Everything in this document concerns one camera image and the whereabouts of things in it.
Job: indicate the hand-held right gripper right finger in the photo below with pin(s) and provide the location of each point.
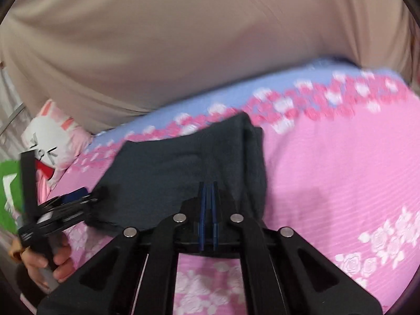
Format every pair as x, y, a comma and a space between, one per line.
215, 211

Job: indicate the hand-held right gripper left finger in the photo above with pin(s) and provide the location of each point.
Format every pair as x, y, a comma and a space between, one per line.
203, 211

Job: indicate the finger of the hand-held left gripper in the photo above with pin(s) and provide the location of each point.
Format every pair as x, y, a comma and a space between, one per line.
77, 195

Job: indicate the dark grey pants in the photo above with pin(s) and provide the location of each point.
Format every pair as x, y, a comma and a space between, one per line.
157, 170

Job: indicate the person's left hand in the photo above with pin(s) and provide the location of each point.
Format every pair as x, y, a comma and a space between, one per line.
34, 267

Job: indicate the pink satin cloth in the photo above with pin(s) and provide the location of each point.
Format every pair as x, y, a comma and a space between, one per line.
46, 187

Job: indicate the green printed cloth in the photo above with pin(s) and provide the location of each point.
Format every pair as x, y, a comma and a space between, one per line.
10, 200

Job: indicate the white rabbit print pillow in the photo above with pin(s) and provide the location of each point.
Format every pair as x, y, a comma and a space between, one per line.
52, 131

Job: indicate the pink floral bed sheet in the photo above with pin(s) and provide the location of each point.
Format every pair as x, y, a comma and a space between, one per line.
328, 187

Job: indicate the beige curtain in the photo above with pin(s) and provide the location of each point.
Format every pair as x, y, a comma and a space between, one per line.
164, 39

